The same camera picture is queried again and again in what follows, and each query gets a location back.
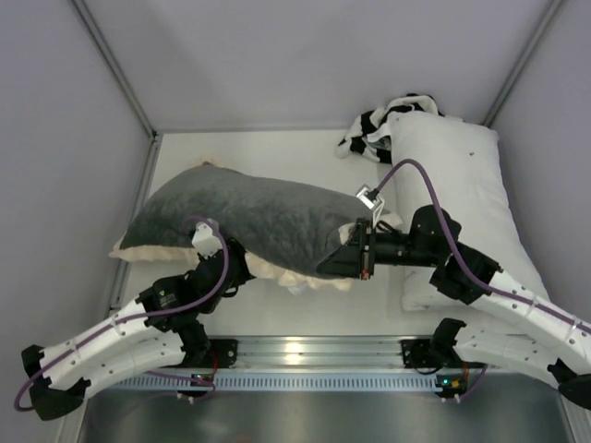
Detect aluminium frame post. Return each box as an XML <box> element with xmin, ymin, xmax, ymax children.
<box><xmin>482</xmin><ymin>0</ymin><xmax>568</xmax><ymax>127</ymax></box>
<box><xmin>67</xmin><ymin>0</ymin><xmax>158</xmax><ymax>141</ymax></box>

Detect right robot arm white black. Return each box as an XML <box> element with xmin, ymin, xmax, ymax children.
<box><xmin>318</xmin><ymin>205</ymin><xmax>590</xmax><ymax>409</ymax></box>

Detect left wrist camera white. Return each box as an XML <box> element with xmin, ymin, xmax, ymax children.
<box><xmin>191</xmin><ymin>221</ymin><xmax>222</xmax><ymax>258</ymax></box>

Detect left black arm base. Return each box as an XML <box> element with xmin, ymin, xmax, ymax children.
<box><xmin>180</xmin><ymin>339</ymin><xmax>238</xmax><ymax>369</ymax></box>

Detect black white striped cloth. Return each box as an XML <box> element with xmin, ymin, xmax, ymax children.
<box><xmin>334</xmin><ymin>93</ymin><xmax>446</xmax><ymax>164</ymax></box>

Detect slotted grey cable duct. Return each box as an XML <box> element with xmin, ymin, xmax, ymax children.
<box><xmin>124</xmin><ymin>372</ymin><xmax>467</xmax><ymax>391</ymax></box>

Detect right aluminium frame post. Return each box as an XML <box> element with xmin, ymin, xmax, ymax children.
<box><xmin>482</xmin><ymin>0</ymin><xmax>568</xmax><ymax>127</ymax></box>

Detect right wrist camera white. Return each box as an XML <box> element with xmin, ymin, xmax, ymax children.
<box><xmin>356</xmin><ymin>185</ymin><xmax>385</xmax><ymax>227</ymax></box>

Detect bare white pillow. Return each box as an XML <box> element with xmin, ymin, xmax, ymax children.
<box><xmin>388</xmin><ymin>111</ymin><xmax>549</xmax><ymax>311</ymax></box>

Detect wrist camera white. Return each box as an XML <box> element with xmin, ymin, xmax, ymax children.
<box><xmin>356</xmin><ymin>185</ymin><xmax>385</xmax><ymax>227</ymax></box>
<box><xmin>191</xmin><ymin>221</ymin><xmax>222</xmax><ymax>258</ymax></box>

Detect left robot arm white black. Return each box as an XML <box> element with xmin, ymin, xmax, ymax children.
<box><xmin>21</xmin><ymin>240</ymin><xmax>253</xmax><ymax>421</ymax></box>

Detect aluminium mounting rail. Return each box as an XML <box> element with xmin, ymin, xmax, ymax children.
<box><xmin>110</xmin><ymin>335</ymin><xmax>570</xmax><ymax>370</ymax></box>

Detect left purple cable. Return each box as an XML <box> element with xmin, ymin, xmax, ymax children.
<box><xmin>12</xmin><ymin>215</ymin><xmax>232</xmax><ymax>412</ymax></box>

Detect left aluminium frame post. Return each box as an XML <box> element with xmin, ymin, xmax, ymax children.
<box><xmin>67</xmin><ymin>0</ymin><xmax>158</xmax><ymax>141</ymax></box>

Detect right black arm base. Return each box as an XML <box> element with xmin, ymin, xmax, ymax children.
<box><xmin>401</xmin><ymin>339</ymin><xmax>464</xmax><ymax>372</ymax></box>

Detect grey cream ruffled pillowcase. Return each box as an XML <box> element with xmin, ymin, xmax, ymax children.
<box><xmin>110</xmin><ymin>162</ymin><xmax>372</xmax><ymax>291</ymax></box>

